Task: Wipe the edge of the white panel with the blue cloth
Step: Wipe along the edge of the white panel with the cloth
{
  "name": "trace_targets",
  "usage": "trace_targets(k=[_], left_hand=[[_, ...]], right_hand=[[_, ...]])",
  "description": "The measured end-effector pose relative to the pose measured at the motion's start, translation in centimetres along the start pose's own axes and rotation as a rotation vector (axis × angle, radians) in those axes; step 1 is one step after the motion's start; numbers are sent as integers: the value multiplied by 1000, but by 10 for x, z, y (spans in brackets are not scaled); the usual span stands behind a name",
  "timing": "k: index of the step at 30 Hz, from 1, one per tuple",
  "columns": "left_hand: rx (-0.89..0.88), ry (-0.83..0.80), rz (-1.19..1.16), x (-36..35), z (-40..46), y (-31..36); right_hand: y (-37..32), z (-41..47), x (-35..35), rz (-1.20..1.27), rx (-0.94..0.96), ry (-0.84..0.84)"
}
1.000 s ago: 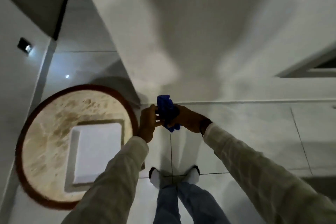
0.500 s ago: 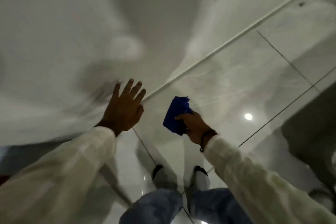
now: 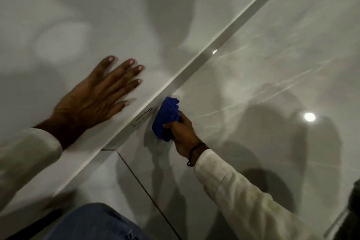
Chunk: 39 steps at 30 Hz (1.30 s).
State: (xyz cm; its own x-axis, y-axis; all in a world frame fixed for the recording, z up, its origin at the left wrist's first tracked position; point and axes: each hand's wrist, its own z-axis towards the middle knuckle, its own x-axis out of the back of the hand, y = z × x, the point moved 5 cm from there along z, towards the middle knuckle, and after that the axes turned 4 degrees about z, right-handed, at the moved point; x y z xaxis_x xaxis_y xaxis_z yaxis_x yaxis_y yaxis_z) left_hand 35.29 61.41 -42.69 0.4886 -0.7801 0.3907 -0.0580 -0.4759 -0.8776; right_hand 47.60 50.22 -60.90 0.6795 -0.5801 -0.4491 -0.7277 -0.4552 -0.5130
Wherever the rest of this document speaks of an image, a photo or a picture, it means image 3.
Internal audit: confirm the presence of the person's left hand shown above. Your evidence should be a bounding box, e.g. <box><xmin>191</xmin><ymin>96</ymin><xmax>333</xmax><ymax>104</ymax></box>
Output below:
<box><xmin>52</xmin><ymin>55</ymin><xmax>144</xmax><ymax>140</ymax></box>

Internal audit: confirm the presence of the person's right hand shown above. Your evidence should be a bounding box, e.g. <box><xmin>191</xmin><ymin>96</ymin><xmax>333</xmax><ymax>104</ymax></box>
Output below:
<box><xmin>163</xmin><ymin>111</ymin><xmax>203</xmax><ymax>160</ymax></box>

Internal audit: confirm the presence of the blue cleaning cloth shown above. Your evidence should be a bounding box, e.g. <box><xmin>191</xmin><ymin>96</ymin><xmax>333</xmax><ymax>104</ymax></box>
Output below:
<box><xmin>152</xmin><ymin>96</ymin><xmax>182</xmax><ymax>142</ymax></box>

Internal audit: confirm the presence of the person's left forearm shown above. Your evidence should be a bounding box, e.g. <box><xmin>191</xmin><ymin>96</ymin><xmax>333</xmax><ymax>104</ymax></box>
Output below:
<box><xmin>0</xmin><ymin>115</ymin><xmax>75</xmax><ymax>212</ymax></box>

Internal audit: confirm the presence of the person's right forearm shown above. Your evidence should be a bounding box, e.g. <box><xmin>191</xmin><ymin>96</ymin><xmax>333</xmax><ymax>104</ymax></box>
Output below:
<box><xmin>188</xmin><ymin>144</ymin><xmax>327</xmax><ymax>240</ymax></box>

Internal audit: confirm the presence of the black wrist band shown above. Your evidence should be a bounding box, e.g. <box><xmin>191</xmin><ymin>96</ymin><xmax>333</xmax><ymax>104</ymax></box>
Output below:
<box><xmin>187</xmin><ymin>142</ymin><xmax>206</xmax><ymax>168</ymax></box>

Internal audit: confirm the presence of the white glossy panel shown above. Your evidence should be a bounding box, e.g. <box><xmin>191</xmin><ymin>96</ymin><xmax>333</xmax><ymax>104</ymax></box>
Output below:
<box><xmin>0</xmin><ymin>0</ymin><xmax>304</xmax><ymax>218</ymax></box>

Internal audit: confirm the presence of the person's leg in blue jeans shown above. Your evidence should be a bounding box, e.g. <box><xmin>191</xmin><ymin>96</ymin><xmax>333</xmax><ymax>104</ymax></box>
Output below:
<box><xmin>43</xmin><ymin>203</ymin><xmax>152</xmax><ymax>240</ymax></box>

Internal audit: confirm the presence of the dark grey object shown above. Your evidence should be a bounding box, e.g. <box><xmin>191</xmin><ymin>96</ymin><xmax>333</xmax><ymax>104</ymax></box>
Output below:
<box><xmin>335</xmin><ymin>179</ymin><xmax>360</xmax><ymax>240</ymax></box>

